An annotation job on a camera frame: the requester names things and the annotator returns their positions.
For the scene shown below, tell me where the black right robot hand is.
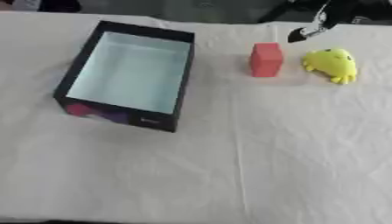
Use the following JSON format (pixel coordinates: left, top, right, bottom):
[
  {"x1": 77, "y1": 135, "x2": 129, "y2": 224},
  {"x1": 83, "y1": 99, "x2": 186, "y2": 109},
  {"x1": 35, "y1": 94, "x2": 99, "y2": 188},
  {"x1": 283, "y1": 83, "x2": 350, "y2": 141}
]
[{"x1": 286, "y1": 0, "x2": 361, "y2": 44}]

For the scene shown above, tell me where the black box with white inside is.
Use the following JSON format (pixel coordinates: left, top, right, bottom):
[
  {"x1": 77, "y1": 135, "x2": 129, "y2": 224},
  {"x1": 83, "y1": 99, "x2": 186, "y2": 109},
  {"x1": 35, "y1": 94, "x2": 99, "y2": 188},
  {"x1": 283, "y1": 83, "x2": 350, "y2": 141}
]
[{"x1": 52, "y1": 20, "x2": 198, "y2": 134}]

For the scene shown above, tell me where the yellow soft toy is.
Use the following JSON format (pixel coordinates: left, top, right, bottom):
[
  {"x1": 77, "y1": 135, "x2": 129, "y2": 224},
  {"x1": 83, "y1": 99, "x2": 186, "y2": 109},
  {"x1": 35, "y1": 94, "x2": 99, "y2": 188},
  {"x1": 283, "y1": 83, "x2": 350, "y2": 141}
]
[{"x1": 301, "y1": 47, "x2": 359, "y2": 86}]

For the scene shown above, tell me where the red rectangular block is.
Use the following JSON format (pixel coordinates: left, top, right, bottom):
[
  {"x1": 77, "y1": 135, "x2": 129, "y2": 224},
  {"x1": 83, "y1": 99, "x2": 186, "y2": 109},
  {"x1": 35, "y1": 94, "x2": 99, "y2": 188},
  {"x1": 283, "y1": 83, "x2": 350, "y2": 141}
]
[{"x1": 248, "y1": 42, "x2": 285, "y2": 78}]

